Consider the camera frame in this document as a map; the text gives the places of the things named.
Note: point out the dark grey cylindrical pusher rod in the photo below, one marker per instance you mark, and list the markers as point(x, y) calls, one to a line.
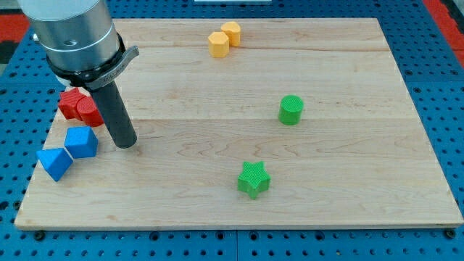
point(115, 116)

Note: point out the black clamp ring with lever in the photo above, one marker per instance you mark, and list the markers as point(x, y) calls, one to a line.
point(100, 76)

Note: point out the green cylinder block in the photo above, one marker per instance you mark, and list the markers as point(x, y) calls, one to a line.
point(290, 110)

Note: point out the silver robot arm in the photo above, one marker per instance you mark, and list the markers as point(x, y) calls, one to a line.
point(84, 49)

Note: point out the red star block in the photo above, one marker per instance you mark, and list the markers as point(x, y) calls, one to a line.
point(68, 103)

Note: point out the green star block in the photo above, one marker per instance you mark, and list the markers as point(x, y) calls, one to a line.
point(253, 179)

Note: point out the red cylinder block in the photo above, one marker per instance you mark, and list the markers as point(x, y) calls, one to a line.
point(88, 112)

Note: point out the blue cube block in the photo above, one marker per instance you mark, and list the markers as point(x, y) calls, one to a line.
point(81, 142)

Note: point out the blue triangle block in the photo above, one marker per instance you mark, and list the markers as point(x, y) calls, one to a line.
point(55, 162)

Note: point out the yellow hexagon block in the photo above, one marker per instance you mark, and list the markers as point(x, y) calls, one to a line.
point(218, 44)

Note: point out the wooden board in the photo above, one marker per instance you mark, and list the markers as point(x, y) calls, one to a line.
point(359, 158)

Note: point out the yellow heart block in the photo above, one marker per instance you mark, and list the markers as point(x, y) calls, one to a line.
point(233, 30)

